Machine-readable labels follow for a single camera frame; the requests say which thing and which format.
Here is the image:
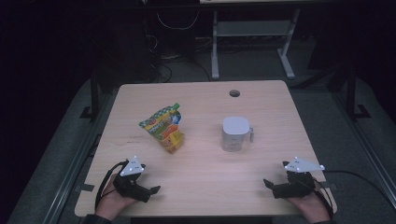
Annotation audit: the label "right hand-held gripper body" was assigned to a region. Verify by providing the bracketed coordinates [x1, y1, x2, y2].
[273, 157, 325, 200]

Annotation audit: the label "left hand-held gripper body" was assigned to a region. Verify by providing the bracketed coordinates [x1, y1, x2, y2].
[112, 155, 153, 203]

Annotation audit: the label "yellow green refill pouch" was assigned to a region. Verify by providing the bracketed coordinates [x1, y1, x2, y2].
[138, 103, 185, 154]

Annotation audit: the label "clear container with white lid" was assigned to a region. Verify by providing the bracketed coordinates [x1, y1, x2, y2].
[221, 116, 255, 153]

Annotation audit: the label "person's right hand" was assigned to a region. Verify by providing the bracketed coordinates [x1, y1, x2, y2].
[286, 183, 331, 223]

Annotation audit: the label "person's left hand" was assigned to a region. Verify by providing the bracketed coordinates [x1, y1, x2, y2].
[94, 174, 138, 220]

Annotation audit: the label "black metal stand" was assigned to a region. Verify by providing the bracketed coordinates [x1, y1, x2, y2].
[346, 66, 372, 120]
[78, 71, 101, 122]

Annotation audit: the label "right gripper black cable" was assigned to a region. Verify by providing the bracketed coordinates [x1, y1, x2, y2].
[312, 178, 334, 218]

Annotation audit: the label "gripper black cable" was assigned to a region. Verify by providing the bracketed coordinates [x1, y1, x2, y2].
[312, 178, 334, 218]
[94, 160, 129, 213]

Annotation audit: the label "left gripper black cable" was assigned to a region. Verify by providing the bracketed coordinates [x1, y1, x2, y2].
[94, 160, 129, 213]

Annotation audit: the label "aluminium frame rail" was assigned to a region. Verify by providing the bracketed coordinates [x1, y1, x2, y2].
[46, 92, 120, 224]
[330, 92, 396, 209]

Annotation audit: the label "thin black floor cable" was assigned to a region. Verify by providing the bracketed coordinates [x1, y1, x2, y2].
[323, 169, 396, 208]

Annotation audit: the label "black floor cables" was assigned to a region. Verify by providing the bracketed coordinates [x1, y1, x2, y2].
[150, 59, 213, 83]

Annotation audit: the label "white hanging cable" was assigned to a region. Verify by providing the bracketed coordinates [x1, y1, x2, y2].
[156, 11, 200, 31]

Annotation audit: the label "white metal desk frame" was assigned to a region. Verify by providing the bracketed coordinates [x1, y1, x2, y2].
[210, 8, 302, 80]

